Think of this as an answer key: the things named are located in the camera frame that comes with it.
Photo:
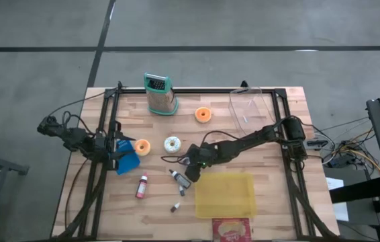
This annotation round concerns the large black colouring bottle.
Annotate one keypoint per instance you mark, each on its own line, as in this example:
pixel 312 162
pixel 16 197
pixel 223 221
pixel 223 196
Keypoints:
pixel 183 181

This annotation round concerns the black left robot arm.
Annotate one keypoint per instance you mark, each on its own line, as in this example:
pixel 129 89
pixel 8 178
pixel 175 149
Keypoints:
pixel 72 136

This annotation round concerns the small pink colouring bottle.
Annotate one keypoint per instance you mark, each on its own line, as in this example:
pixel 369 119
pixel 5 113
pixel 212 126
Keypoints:
pixel 175 207

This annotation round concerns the blue plastic basket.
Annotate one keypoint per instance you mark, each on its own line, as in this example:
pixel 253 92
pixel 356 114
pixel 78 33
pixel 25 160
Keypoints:
pixel 128 164

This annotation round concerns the red snack bag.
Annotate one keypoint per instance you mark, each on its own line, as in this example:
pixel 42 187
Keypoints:
pixel 232 230

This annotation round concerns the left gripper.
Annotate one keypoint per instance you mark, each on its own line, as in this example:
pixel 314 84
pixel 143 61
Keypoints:
pixel 111 148

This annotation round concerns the large pink colouring bottle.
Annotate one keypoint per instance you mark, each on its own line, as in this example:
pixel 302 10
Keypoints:
pixel 141 188

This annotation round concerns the grey power box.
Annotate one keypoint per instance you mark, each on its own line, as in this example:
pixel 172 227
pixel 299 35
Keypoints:
pixel 342 162

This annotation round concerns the white paper sheet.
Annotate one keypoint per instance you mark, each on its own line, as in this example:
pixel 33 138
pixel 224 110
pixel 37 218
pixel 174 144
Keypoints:
pixel 341 211

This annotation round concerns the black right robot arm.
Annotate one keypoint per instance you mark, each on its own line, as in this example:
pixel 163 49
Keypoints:
pixel 243 142

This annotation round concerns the clear plastic container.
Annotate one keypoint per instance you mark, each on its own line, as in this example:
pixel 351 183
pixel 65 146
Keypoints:
pixel 243 101

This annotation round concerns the small dark colouring bottle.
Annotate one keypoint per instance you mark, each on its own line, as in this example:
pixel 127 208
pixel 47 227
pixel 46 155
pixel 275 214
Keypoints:
pixel 182 191

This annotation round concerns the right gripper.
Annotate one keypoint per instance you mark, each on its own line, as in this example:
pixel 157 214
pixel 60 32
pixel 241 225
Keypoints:
pixel 198 154

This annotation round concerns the cream round pad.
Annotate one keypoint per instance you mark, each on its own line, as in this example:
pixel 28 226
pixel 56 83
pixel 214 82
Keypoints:
pixel 137 148

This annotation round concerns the black aluminium frame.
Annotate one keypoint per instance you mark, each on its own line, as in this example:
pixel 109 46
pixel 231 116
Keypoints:
pixel 193 90

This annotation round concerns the yellow plastic container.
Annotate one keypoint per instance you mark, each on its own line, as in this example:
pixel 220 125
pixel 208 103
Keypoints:
pixel 225 195

